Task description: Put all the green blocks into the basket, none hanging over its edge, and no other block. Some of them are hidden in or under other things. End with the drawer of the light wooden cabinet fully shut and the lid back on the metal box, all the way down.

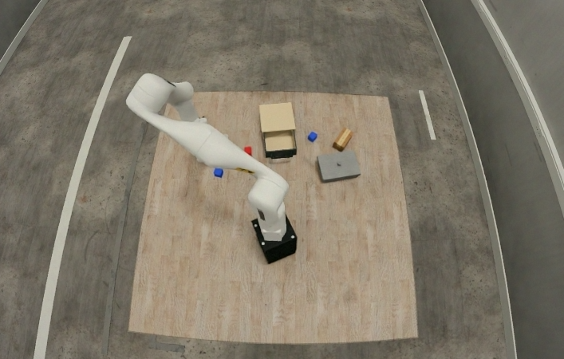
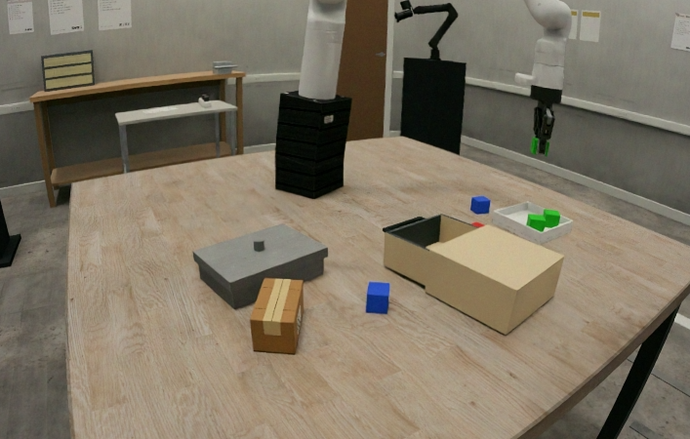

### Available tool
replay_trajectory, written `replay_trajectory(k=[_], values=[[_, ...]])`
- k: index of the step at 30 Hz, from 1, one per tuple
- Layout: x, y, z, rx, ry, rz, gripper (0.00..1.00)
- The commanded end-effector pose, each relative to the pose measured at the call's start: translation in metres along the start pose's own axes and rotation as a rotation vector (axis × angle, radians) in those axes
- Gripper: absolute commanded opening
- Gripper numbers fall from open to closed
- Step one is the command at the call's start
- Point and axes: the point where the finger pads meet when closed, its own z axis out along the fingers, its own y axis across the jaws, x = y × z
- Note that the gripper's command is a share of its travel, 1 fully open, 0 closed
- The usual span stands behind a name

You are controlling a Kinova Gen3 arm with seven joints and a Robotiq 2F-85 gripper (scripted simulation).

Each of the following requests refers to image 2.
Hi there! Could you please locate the brown cardboard box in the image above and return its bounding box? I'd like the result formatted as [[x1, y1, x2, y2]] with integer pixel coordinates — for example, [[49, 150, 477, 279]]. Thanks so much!
[[250, 278, 304, 354]]

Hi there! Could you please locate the blue block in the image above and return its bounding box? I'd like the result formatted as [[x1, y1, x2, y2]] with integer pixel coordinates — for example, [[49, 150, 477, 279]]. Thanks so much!
[[366, 282, 390, 314], [470, 196, 491, 215]]

